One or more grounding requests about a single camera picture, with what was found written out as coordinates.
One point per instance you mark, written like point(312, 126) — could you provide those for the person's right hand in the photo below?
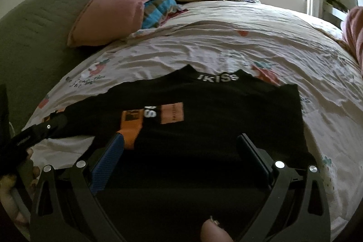
point(214, 232)

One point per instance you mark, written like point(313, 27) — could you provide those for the blue brown striped cloth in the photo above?
point(158, 8)

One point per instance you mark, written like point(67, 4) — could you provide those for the person's left hand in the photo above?
point(34, 171)

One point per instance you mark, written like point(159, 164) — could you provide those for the black printed t-shirt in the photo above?
point(204, 117)

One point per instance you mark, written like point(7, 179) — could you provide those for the green quilted blanket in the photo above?
point(34, 32)

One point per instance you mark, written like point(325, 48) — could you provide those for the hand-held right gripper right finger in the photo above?
point(249, 154)

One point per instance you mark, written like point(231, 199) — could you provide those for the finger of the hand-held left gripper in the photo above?
point(46, 127)

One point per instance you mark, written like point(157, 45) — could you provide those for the pink striped cloth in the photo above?
point(354, 32)

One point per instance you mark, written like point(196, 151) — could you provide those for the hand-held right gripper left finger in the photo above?
point(109, 162)

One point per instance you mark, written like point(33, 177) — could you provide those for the pink pillow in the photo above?
point(113, 9)

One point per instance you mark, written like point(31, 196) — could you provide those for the white printed bed sheet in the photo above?
point(227, 40)

